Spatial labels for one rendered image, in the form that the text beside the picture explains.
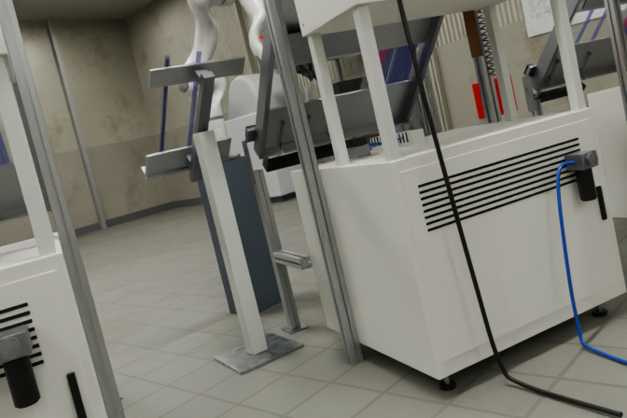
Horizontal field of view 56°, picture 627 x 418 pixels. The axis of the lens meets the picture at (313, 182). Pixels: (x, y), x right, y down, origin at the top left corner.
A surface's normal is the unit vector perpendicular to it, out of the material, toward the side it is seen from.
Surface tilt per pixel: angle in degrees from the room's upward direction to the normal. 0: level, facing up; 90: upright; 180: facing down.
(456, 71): 90
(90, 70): 90
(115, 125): 90
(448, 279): 90
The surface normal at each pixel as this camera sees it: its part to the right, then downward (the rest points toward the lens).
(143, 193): 0.70, -0.11
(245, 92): -0.67, 0.22
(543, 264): 0.41, -0.02
